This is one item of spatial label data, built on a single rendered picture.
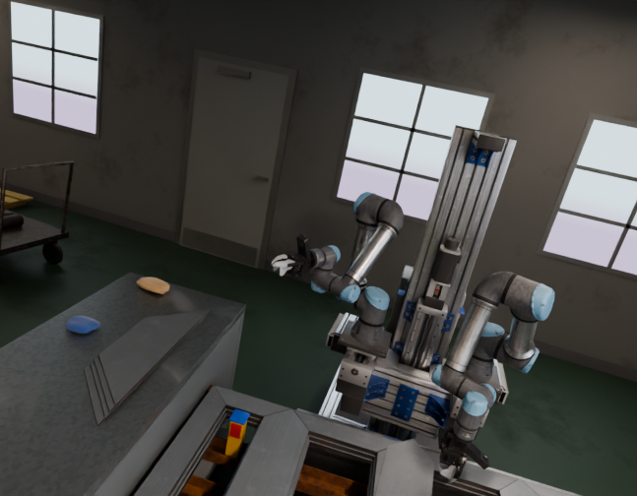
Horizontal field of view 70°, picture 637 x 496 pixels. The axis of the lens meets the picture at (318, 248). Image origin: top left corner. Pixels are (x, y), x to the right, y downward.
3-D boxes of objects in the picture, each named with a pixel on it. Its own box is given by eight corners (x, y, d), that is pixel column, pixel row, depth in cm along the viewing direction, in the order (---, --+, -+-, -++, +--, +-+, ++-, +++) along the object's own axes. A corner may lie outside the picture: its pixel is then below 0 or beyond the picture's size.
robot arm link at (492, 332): (473, 341, 207) (481, 315, 202) (501, 355, 200) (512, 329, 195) (463, 349, 198) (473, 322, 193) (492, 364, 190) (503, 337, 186)
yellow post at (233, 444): (235, 465, 173) (243, 425, 166) (223, 462, 173) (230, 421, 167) (240, 456, 177) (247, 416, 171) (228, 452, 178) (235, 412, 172)
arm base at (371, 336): (353, 324, 220) (358, 306, 217) (384, 334, 217) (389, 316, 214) (348, 339, 206) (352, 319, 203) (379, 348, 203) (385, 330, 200)
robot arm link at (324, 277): (325, 298, 185) (331, 274, 181) (305, 287, 191) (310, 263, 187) (337, 294, 190) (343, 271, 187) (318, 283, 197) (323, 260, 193)
